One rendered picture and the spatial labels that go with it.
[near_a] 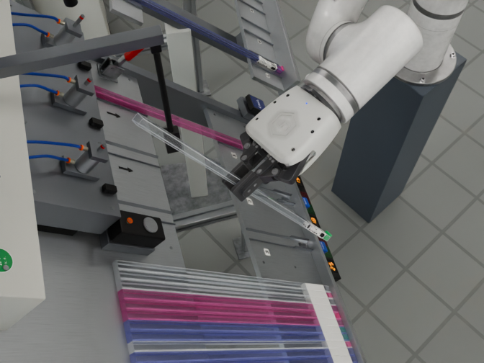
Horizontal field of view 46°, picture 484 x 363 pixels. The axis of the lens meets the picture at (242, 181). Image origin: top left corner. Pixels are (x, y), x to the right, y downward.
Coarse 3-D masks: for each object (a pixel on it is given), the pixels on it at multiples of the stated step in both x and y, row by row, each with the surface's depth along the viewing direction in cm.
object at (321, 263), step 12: (288, 192) 124; (300, 204) 121; (312, 240) 117; (312, 252) 117; (324, 264) 114; (324, 276) 113; (336, 288) 112; (336, 300) 110; (348, 324) 108; (360, 348) 106; (360, 360) 105
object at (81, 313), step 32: (96, 64) 99; (128, 96) 100; (128, 128) 95; (128, 160) 91; (128, 192) 87; (160, 192) 92; (64, 256) 71; (96, 256) 75; (128, 256) 79; (160, 256) 84; (64, 288) 69; (96, 288) 72; (32, 320) 63; (64, 320) 66; (96, 320) 70; (0, 352) 59; (32, 352) 61; (64, 352) 64; (96, 352) 67; (128, 352) 70
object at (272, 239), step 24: (216, 120) 118; (216, 144) 114; (264, 192) 117; (240, 216) 106; (264, 216) 111; (264, 240) 107; (288, 240) 113; (264, 264) 102; (288, 264) 108; (312, 264) 114
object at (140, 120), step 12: (144, 120) 63; (156, 132) 65; (168, 132) 67; (168, 144) 67; (180, 144) 68; (192, 156) 70; (204, 156) 71; (216, 168) 74; (228, 180) 77; (276, 204) 86; (288, 216) 90; (300, 216) 94
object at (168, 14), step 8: (136, 0) 114; (144, 0) 115; (152, 8) 117; (160, 8) 117; (168, 16) 119; (176, 16) 120; (184, 24) 122; (192, 24) 123; (200, 32) 125; (208, 32) 125; (216, 40) 127; (224, 40) 128; (232, 48) 130; (240, 48) 131; (248, 56) 134; (256, 56) 135; (280, 72) 140
